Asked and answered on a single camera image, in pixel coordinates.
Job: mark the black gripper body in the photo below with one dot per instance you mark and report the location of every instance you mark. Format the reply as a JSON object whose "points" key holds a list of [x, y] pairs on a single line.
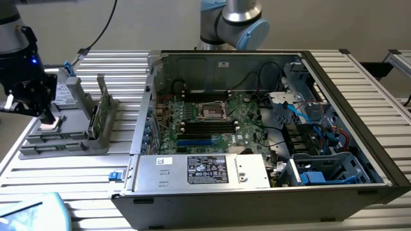
{"points": [[29, 81]]}

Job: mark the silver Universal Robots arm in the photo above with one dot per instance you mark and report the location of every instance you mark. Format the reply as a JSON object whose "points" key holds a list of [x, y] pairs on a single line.
{"points": [[232, 21]]}

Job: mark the green RAM stick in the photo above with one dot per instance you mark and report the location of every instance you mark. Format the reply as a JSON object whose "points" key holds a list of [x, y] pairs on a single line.
{"points": [[49, 137]]}

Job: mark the black RAM slot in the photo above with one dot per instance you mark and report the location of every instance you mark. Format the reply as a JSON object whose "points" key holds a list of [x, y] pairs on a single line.
{"points": [[210, 125], [210, 132], [210, 128], [207, 97], [207, 92], [207, 100], [210, 122]]}

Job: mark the CPU chip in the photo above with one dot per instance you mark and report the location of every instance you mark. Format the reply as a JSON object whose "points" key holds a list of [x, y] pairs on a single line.
{"points": [[57, 125]]}

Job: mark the grey parts rack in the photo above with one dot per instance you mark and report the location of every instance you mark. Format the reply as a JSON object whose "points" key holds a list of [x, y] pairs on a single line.
{"points": [[75, 120]]}

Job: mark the hard disk with white label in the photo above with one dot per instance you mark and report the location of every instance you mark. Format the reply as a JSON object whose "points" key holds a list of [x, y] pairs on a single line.
{"points": [[65, 95]]}

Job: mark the green graphics card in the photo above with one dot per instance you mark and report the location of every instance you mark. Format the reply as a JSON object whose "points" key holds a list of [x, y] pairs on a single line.
{"points": [[105, 108]]}

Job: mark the blue case latch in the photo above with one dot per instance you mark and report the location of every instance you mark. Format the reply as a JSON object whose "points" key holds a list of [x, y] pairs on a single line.
{"points": [[117, 175]]}

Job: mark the light blue plastic cover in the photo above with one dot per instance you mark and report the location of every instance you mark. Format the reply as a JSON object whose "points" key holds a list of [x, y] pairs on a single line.
{"points": [[35, 214]]}

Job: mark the black expansion slot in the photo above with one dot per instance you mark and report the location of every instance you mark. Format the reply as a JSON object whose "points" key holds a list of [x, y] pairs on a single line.
{"points": [[194, 137]]}

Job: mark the blue expansion slot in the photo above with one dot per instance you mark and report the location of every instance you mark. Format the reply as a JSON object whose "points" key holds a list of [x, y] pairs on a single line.
{"points": [[194, 142]]}

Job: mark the silver power supply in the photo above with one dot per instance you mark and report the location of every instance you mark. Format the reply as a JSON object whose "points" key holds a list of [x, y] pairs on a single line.
{"points": [[179, 173]]}

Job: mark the CPU socket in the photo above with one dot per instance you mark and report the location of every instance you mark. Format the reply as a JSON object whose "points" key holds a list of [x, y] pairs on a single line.
{"points": [[209, 111]]}

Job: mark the silver chipset heatsink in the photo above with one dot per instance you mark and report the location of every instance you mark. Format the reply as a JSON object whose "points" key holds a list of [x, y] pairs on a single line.
{"points": [[241, 150]]}

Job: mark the green motherboard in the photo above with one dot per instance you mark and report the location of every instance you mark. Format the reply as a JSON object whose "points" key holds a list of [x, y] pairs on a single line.
{"points": [[248, 125]]}

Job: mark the open black PC case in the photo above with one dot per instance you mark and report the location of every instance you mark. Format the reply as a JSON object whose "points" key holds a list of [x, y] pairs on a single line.
{"points": [[225, 209]]}

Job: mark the grey metal disk bay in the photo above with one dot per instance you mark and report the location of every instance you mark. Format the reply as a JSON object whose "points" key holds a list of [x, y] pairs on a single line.
{"points": [[289, 96]]}

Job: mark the black cooling fan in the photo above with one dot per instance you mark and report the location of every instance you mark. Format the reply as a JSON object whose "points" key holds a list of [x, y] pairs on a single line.
{"points": [[298, 139]]}

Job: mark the grey disk bay blue rails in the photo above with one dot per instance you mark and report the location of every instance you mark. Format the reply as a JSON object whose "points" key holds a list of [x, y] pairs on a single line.
{"points": [[341, 166]]}

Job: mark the metal slat side table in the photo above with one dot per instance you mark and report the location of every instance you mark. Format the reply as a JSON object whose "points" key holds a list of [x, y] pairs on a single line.
{"points": [[401, 62]]}

